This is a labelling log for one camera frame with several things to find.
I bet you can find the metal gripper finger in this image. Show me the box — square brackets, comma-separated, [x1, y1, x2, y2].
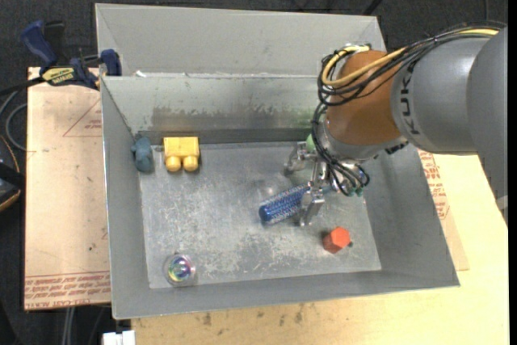
[298, 187, 326, 227]
[284, 141, 315, 177]

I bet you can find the clear iridescent dome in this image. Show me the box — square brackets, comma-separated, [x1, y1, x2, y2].
[162, 253, 198, 288]

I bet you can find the blue-grey toy animal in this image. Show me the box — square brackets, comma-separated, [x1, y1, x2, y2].
[130, 136, 157, 175]

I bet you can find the yellow toy block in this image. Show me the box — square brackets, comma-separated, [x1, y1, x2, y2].
[162, 136, 201, 174]

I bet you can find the blue ribbed cylinder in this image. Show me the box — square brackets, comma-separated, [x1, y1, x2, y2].
[258, 183, 312, 225]

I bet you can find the grey metal bin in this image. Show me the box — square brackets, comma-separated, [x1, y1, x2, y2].
[95, 2, 461, 321]

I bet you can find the brown cardboard board, red print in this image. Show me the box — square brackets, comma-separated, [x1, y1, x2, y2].
[23, 66, 470, 312]

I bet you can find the red hexagonal block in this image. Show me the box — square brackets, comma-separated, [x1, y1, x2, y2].
[322, 225, 353, 255]

